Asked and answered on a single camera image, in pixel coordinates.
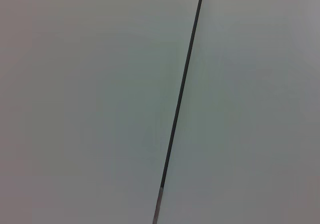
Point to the dark wall panel joint strip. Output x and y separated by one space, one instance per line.
183 83

